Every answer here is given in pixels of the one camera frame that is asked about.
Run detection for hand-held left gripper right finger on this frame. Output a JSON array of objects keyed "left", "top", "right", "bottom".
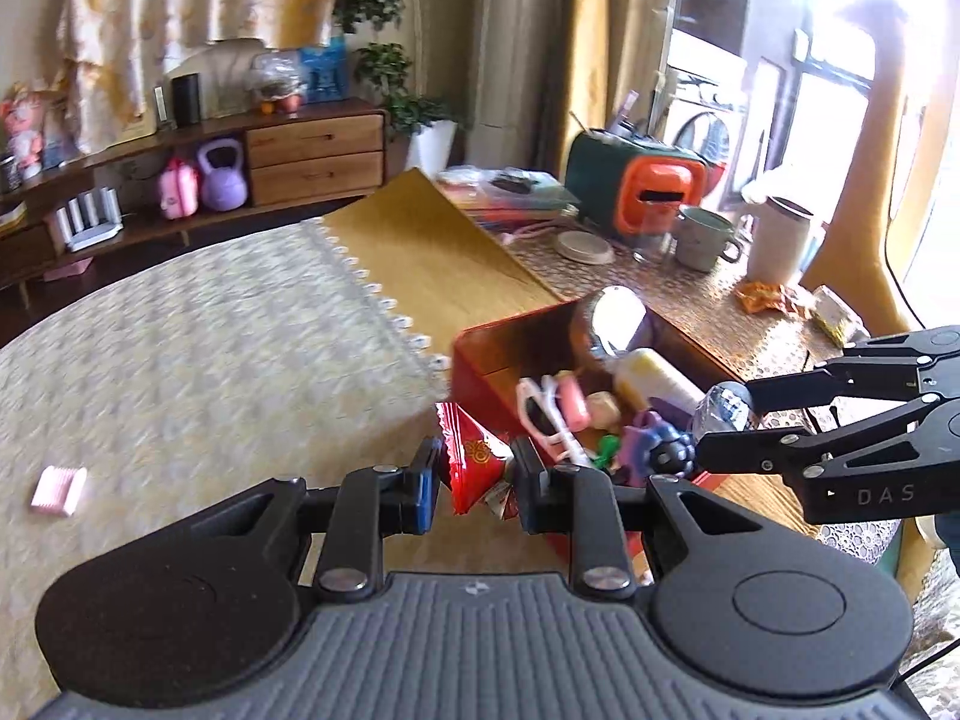
[{"left": 512, "top": 436, "right": 721, "bottom": 599}]

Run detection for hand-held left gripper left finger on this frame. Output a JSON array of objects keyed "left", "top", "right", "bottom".
[{"left": 240, "top": 436, "right": 443, "bottom": 599}]

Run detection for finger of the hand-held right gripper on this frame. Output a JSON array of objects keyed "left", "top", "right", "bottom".
[
  {"left": 746, "top": 328, "right": 960, "bottom": 415},
  {"left": 696, "top": 394, "right": 960, "bottom": 526}
]

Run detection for small clear blue object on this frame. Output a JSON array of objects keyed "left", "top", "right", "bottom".
[{"left": 691, "top": 381, "right": 753, "bottom": 436}]

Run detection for red snack packet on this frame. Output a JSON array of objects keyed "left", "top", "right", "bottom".
[{"left": 435, "top": 401, "right": 518, "bottom": 517}]

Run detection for purple blue toy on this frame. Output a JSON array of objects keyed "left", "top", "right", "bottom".
[{"left": 621, "top": 409, "right": 695, "bottom": 482}]

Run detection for white toy glasses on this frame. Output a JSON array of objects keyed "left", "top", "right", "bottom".
[{"left": 516, "top": 377, "right": 593, "bottom": 470}]

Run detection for cream yellow bottle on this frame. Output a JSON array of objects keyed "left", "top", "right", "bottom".
[{"left": 613, "top": 349, "right": 707, "bottom": 421}]

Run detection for red box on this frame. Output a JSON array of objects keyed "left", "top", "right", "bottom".
[{"left": 450, "top": 298, "right": 743, "bottom": 586}]

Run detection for round gold tin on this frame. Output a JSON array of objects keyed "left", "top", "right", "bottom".
[{"left": 568, "top": 285, "right": 653, "bottom": 372}]

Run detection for yellow snack packet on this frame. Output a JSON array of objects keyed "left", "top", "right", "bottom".
[{"left": 810, "top": 285, "right": 871, "bottom": 350}]

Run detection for orange snack wrapper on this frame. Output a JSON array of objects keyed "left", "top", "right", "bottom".
[{"left": 735, "top": 281, "right": 807, "bottom": 316}]

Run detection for yellow chair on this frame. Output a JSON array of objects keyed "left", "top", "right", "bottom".
[{"left": 802, "top": 75, "right": 938, "bottom": 331}]

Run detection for brown lace tablecloth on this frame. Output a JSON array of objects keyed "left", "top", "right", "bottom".
[{"left": 510, "top": 225, "right": 901, "bottom": 563}]

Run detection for white jug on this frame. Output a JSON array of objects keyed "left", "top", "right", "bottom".
[{"left": 742, "top": 195, "right": 815, "bottom": 286}]

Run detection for green mug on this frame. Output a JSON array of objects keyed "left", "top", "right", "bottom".
[{"left": 675, "top": 206, "right": 743, "bottom": 272}]

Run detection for golden table runner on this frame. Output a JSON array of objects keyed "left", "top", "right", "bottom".
[{"left": 322, "top": 167, "right": 826, "bottom": 541}]

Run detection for round beige plate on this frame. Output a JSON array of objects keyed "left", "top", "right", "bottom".
[{"left": 555, "top": 231, "right": 616, "bottom": 265}]

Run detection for green orange appliance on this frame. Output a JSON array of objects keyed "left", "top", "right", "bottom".
[{"left": 564, "top": 127, "right": 710, "bottom": 241}]

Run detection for cream quilted table cover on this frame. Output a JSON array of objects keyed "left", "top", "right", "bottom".
[{"left": 0, "top": 219, "right": 451, "bottom": 720}]

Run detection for washing machine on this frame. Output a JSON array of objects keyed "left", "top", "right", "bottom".
[{"left": 660, "top": 30, "right": 751, "bottom": 188}]

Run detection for stack of books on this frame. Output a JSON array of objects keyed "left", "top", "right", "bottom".
[{"left": 435, "top": 165, "right": 582, "bottom": 230}]

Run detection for potted plant in white pot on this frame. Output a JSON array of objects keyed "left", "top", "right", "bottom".
[{"left": 334, "top": 0, "right": 470, "bottom": 173}]

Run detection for wooden sideboard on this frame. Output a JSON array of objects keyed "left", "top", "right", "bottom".
[{"left": 0, "top": 97, "right": 387, "bottom": 293}]

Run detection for pink soap dish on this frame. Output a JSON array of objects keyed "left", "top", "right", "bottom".
[{"left": 31, "top": 465, "right": 87, "bottom": 517}]

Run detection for purple kettlebell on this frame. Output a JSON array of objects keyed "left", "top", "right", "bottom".
[{"left": 196, "top": 139, "right": 248, "bottom": 211}]

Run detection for pink toy suitcase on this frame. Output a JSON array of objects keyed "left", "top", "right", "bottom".
[{"left": 157, "top": 157, "right": 200, "bottom": 220}]

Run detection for yellow curtain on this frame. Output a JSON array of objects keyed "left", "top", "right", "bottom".
[{"left": 559, "top": 0, "right": 676, "bottom": 173}]

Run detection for white router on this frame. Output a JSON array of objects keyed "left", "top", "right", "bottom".
[{"left": 49, "top": 189, "right": 125, "bottom": 252}]

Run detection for plastic bag of fruit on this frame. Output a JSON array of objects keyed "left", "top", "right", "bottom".
[{"left": 250, "top": 51, "right": 308, "bottom": 115}]

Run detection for black speaker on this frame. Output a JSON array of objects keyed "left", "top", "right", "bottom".
[{"left": 172, "top": 73, "right": 203, "bottom": 126}]

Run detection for pink plush doll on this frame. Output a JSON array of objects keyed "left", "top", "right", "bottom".
[{"left": 0, "top": 86, "right": 57, "bottom": 181}]

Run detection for floral cloth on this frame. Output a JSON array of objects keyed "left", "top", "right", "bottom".
[{"left": 56, "top": 0, "right": 361, "bottom": 155}]

